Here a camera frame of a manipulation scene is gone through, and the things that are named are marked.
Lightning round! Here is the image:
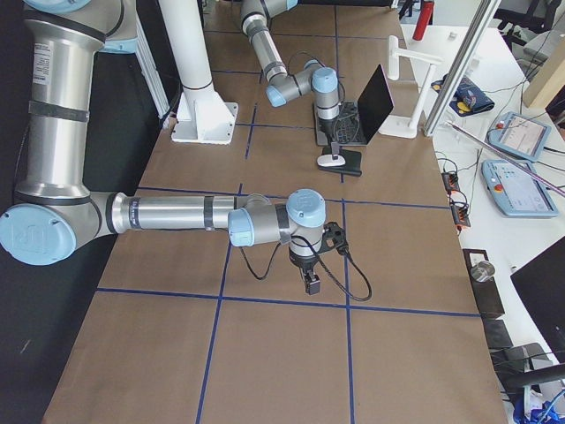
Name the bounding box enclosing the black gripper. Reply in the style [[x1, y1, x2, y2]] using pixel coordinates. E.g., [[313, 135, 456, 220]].
[[289, 251, 320, 295], [320, 117, 340, 161]]

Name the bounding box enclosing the white computer mouse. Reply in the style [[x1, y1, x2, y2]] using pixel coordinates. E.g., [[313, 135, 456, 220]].
[[316, 154, 346, 169]]

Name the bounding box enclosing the black mouse pad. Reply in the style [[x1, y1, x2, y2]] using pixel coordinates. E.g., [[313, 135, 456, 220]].
[[319, 148, 362, 177]]

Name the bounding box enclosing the dark grey laptop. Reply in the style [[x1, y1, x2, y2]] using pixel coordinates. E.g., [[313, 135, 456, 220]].
[[335, 64, 394, 146]]

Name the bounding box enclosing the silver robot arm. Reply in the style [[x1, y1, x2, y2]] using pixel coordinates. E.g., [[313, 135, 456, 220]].
[[240, 0, 345, 168], [1, 4, 327, 300]]

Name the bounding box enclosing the left black usb hub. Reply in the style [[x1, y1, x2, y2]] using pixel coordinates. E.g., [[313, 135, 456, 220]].
[[441, 171, 460, 194]]

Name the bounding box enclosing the black usb hub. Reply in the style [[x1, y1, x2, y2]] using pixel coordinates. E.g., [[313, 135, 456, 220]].
[[441, 171, 460, 194], [449, 201, 471, 230]]

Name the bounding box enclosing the white support column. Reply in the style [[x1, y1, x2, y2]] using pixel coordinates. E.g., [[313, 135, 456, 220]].
[[159, 0, 238, 145]]

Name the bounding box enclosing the blue yellow pouch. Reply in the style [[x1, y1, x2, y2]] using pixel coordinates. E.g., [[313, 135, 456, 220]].
[[449, 76, 494, 117]]

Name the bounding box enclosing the right black usb hub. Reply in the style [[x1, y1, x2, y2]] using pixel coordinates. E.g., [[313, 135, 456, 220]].
[[449, 201, 471, 230]]

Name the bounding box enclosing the red bottle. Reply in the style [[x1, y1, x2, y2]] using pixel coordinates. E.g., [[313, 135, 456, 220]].
[[412, 0, 435, 42]]

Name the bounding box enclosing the silver metal cup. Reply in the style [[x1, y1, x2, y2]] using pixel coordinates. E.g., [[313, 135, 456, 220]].
[[470, 261, 495, 283]]

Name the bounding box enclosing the far teach pendant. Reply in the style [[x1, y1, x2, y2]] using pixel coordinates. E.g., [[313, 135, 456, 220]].
[[487, 112, 551, 163]]

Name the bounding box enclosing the teach pendant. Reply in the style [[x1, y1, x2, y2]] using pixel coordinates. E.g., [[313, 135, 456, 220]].
[[481, 159, 559, 218], [487, 112, 551, 163]]

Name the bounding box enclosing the near teach pendant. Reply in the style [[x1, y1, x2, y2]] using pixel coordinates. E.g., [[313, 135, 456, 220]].
[[481, 159, 559, 218]]

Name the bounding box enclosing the black camera cable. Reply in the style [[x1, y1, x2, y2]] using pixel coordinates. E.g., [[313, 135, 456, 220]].
[[240, 238, 373, 304]]

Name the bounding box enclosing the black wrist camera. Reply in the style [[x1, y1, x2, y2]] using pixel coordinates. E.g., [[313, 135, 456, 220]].
[[318, 222, 349, 256]]

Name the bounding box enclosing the aluminium frame post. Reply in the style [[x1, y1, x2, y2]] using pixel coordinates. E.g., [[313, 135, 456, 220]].
[[423, 0, 501, 137]]

